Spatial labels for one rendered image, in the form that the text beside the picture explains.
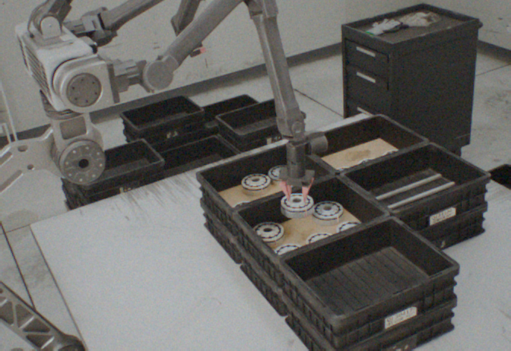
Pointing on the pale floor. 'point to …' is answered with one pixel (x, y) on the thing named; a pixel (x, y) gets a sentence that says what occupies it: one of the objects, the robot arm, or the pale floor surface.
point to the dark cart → (414, 74)
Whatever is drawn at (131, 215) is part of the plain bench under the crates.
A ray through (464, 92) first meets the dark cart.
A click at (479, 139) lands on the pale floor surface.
